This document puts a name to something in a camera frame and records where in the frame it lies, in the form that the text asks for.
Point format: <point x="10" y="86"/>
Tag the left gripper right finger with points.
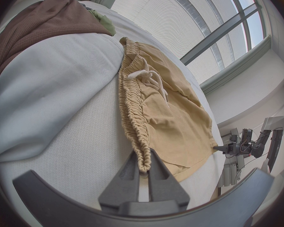
<point x="165" y="188"/>

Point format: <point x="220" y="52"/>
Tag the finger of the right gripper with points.
<point x="223" y="148"/>

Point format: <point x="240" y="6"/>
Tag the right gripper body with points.
<point x="234" y="148"/>

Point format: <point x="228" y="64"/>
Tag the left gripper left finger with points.
<point x="123" y="188"/>

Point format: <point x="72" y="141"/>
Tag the tan shorts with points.
<point x="168" y="103"/>

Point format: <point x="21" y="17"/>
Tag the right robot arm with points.
<point x="274" y="122"/>

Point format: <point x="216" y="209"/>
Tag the bed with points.
<point x="85" y="131"/>

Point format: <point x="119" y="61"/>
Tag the pale grey garment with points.
<point x="49" y="79"/>

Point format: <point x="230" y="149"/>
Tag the window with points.
<point x="168" y="20"/>

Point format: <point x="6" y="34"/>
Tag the green garment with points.
<point x="106" y="22"/>

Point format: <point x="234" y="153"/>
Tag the brown garment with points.
<point x="37" y="27"/>

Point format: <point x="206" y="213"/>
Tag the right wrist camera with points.
<point x="233" y="138"/>

